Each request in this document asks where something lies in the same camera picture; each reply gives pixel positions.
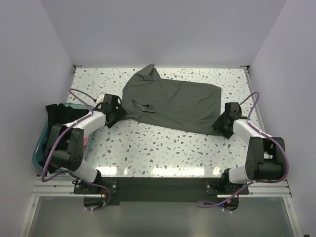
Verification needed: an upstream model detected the aluminium rail frame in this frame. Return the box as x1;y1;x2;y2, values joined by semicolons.
20;177;304;237

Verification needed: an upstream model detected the dark grey t shirt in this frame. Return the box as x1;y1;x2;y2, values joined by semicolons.
122;64;222;136

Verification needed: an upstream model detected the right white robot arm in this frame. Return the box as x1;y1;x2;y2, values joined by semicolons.
212;102;289;194

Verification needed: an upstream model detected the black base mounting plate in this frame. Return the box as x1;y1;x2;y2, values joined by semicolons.
73;177;249;210

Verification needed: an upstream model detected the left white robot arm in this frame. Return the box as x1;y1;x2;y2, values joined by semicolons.
41;93;127;194

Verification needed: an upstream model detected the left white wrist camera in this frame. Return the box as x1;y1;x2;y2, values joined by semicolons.
95;93;105;104

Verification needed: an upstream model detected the pink t shirt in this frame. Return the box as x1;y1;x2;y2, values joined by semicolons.
83;136;90;154

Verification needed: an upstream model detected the black t shirt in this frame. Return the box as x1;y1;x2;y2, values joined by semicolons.
37;103;91;174

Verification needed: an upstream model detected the teal plastic laundry basket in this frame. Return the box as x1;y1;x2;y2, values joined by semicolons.
32;102;96;175

